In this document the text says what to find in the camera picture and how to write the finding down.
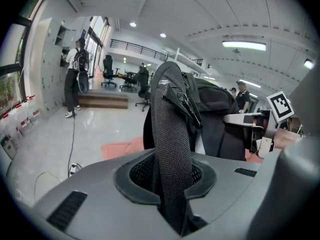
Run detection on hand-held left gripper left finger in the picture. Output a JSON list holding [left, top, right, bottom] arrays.
[[32, 148, 161, 237]]

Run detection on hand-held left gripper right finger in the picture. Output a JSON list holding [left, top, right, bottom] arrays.
[[184, 151, 264, 225]]

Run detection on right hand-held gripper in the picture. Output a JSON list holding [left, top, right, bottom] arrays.
[[223, 90, 295, 160]]

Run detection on person's right forearm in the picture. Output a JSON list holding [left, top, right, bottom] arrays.
[[273, 128, 304, 150]]

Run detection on white power strip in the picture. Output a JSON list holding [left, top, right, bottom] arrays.
[[68, 162, 83, 177]]

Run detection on long ceiling light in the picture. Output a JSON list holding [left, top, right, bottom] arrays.
[[221, 40, 267, 52], [238, 78, 262, 89]]

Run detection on brown wooden step platform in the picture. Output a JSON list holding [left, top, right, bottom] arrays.
[[77, 90, 130, 110]]

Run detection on clear plastic storage bins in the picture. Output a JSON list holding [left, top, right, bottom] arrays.
[[0, 100, 42, 160]]

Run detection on black office chair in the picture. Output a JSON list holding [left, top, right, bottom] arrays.
[[100, 54, 121, 89], [134, 66, 153, 113], [119, 70, 141, 92]]

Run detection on black balcony railing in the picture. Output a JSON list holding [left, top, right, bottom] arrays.
[[109, 38, 169, 62]]

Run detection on grey metal lockers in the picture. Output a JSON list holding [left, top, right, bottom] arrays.
[[38, 17, 76, 113]]

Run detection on black floor cable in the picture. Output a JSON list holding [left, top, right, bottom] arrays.
[[66, 107, 77, 179]]

